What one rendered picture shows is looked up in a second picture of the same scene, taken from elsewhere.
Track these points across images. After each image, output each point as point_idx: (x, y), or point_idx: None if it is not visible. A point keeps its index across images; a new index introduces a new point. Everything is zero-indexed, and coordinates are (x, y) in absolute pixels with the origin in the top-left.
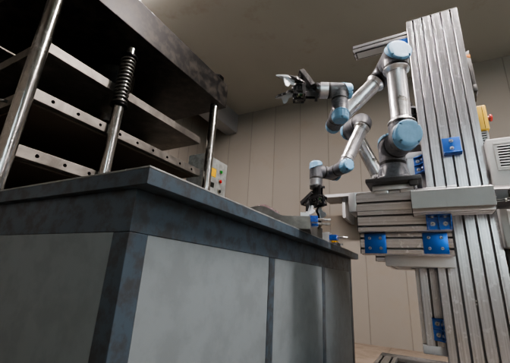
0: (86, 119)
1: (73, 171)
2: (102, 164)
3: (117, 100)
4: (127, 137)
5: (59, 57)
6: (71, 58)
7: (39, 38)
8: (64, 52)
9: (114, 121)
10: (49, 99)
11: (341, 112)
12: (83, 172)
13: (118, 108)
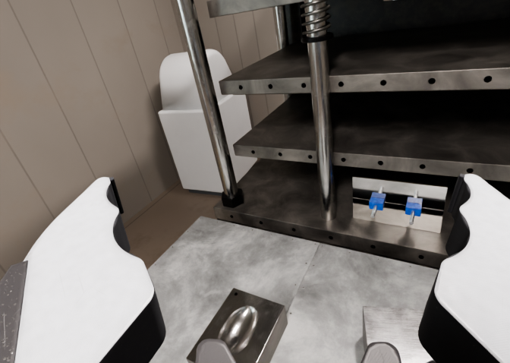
0: (281, 88)
1: (291, 158)
2: (316, 148)
3: (301, 39)
4: (357, 81)
5: (228, 12)
6: (240, 0)
7: (182, 33)
8: None
9: (311, 77)
10: (236, 86)
11: None
12: (302, 156)
13: (310, 52)
